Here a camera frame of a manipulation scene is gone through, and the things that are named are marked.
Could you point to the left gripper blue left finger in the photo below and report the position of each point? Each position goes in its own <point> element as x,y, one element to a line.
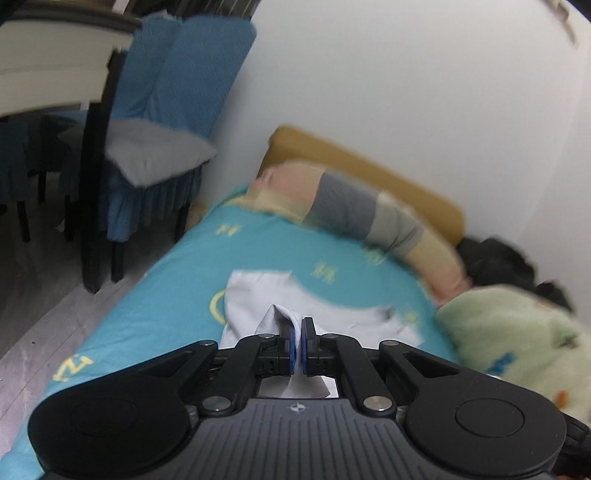
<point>236,373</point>

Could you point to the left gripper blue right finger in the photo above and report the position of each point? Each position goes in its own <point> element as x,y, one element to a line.
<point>353,368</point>

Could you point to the white t-shirt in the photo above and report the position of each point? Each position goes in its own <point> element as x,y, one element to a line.
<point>260,301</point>

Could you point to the teal patterned bed sheet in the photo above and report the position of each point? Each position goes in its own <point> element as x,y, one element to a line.
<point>229,270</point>

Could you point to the striped beige grey pillow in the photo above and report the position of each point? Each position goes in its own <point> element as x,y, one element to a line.
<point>308,194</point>

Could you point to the light green fleece blanket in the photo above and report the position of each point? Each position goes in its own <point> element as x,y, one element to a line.
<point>513,335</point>

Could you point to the black clothing pile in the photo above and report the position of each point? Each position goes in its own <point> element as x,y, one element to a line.
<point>494,262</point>

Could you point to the mustard yellow headboard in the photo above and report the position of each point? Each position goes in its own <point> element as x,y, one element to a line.
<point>292,143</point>

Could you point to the grey seat cushion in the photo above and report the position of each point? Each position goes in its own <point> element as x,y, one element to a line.
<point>147,153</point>

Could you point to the white table with black legs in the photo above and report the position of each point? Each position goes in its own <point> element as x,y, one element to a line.
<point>60,53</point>

